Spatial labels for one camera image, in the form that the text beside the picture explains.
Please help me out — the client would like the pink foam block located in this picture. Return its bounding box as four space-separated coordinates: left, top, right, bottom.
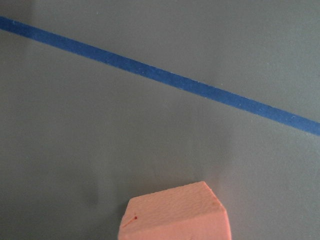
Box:
117 181 232 240

